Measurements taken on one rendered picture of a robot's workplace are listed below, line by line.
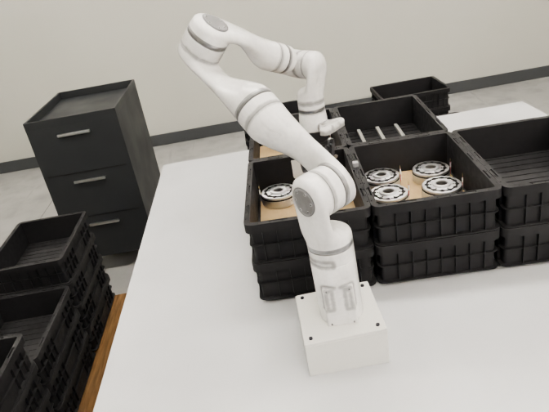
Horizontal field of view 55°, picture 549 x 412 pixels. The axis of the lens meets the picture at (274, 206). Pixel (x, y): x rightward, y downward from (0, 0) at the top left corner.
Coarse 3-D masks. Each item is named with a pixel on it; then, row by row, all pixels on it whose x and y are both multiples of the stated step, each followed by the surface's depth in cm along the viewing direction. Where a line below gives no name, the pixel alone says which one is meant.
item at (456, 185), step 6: (426, 180) 145; (432, 180) 144; (450, 180) 143; (456, 180) 142; (426, 186) 142; (432, 186) 141; (450, 186) 139; (456, 186) 139; (432, 192) 138; (438, 192) 138; (444, 192) 137; (450, 192) 137
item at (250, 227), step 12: (288, 156) 157; (348, 156) 154; (252, 168) 155; (360, 180) 136; (360, 192) 130; (336, 216) 123; (348, 216) 123; (360, 216) 123; (252, 228) 124; (264, 228) 124; (276, 228) 124; (288, 228) 124
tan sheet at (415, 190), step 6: (402, 174) 158; (408, 174) 157; (450, 174) 153; (402, 180) 154; (408, 180) 154; (414, 186) 149; (420, 186) 149; (414, 192) 146; (420, 192) 146; (414, 198) 144
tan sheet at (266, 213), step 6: (348, 204) 146; (354, 204) 146; (264, 210) 151; (270, 210) 150; (276, 210) 150; (282, 210) 149; (288, 210) 149; (294, 210) 148; (264, 216) 148; (270, 216) 147; (276, 216) 147; (282, 216) 146; (288, 216) 146; (294, 216) 145
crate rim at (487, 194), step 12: (444, 132) 155; (372, 144) 156; (384, 144) 156; (456, 144) 146; (468, 156) 138; (360, 168) 142; (480, 168) 131; (492, 180) 124; (372, 192) 129; (468, 192) 121; (480, 192) 120; (492, 192) 120; (372, 204) 123; (384, 204) 122; (396, 204) 122; (408, 204) 122; (420, 204) 122; (432, 204) 122; (444, 204) 122; (456, 204) 122
